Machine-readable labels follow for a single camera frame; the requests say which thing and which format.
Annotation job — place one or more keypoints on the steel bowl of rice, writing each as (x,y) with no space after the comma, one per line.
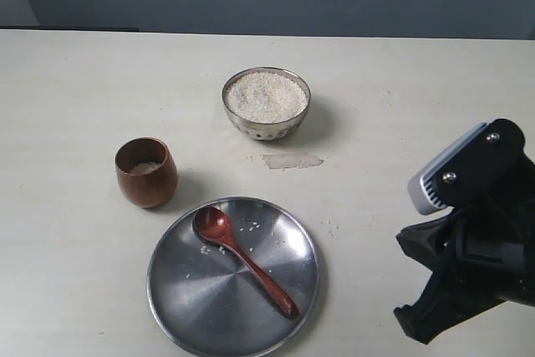
(266,103)

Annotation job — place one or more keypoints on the red wooden spoon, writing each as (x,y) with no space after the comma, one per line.
(214,226)

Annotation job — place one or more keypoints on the round steel plate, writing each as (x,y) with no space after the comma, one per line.
(207,301)

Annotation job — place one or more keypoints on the clear tape patch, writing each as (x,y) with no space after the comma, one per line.
(295,160)

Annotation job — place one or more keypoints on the brown wooden cup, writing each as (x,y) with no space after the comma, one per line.
(146,172)

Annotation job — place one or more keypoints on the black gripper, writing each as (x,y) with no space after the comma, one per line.
(490,258)

